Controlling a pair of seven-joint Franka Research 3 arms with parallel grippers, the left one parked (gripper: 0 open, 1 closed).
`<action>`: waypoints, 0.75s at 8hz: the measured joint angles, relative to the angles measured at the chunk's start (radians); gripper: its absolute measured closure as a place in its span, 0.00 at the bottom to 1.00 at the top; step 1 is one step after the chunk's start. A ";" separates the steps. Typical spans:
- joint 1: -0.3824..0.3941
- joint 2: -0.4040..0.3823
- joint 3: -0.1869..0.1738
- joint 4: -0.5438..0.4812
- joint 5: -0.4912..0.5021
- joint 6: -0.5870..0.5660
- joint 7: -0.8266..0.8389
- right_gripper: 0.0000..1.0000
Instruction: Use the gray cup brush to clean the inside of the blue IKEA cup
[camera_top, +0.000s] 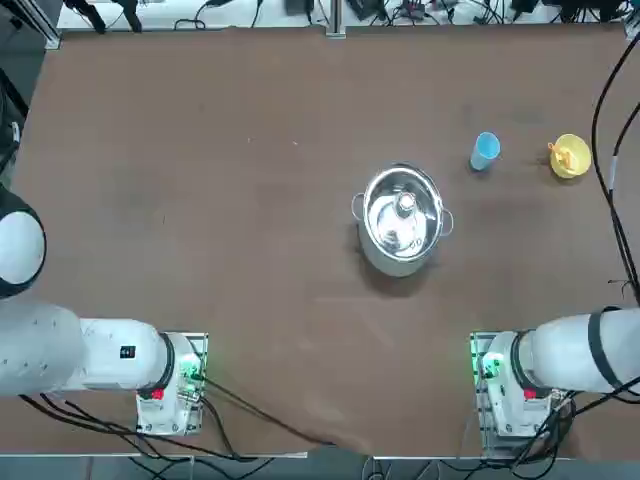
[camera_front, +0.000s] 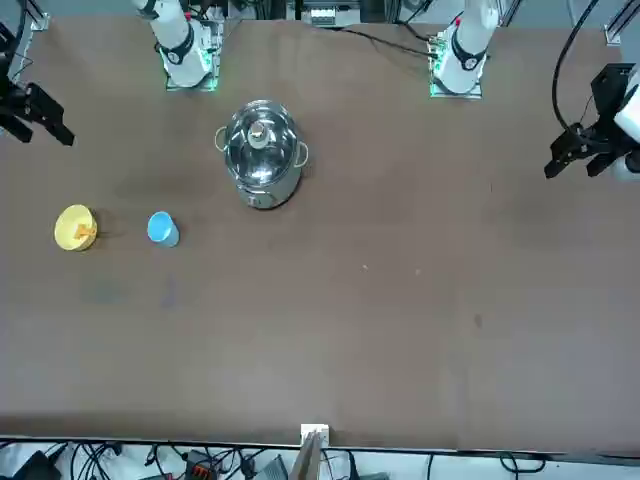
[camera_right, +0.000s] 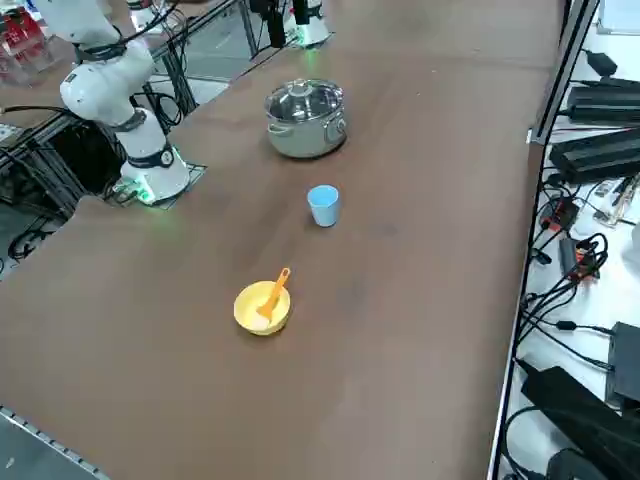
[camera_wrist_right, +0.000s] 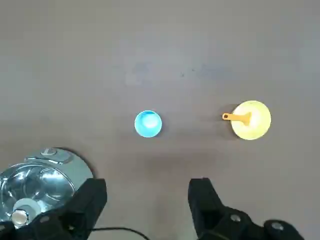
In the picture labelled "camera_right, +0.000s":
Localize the red black electronic device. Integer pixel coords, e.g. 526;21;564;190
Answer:
541;196;580;232

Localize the black box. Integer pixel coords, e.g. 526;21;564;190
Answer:
605;321;640;407

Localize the aluminium camera post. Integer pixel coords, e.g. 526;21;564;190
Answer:
528;0;601;147

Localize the blue plastic cup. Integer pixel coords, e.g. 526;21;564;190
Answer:
307;185;340;229

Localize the long black power brick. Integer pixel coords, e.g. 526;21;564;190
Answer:
521;366;640;480

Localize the black orange adapter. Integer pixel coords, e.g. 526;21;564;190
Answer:
558;235;609;284

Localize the clear shelf with red packets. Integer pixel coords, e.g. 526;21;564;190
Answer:
0;9;66;84

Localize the glass pot lid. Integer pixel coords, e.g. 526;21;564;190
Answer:
264;78;345;124

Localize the yellow plastic bowl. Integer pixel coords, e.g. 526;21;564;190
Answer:
233;280;292;337

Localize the small black power adapter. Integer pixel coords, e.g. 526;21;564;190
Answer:
585;49;619;77

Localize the stainless steel pot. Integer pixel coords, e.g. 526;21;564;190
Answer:
264;78;349;160

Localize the large black finned adapter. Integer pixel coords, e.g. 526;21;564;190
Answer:
548;127;640;185
567;77;640;126

